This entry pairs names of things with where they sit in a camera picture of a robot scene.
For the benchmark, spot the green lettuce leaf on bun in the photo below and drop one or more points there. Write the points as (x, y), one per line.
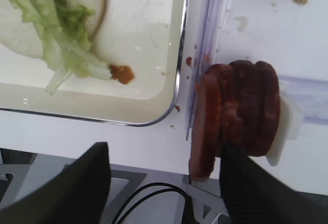
(63, 54)

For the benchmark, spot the bottom bun slice on tray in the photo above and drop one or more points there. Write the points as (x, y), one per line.
(80, 18)

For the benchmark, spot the meat patty slice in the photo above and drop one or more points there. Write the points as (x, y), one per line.
(205, 147)

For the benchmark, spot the orange sauce blob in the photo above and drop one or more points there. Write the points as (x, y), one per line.
(122, 74)

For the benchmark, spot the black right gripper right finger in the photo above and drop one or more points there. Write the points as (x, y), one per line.
(252, 195)

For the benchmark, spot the stacked meat patty slices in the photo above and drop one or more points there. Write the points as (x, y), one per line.
(251, 116)

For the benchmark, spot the cream metal serving tray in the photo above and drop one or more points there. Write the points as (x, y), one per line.
(143, 34)

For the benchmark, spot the lower right clear holder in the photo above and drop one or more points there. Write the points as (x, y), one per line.
(310, 95)

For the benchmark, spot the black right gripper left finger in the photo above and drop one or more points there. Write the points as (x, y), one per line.
(78, 194)

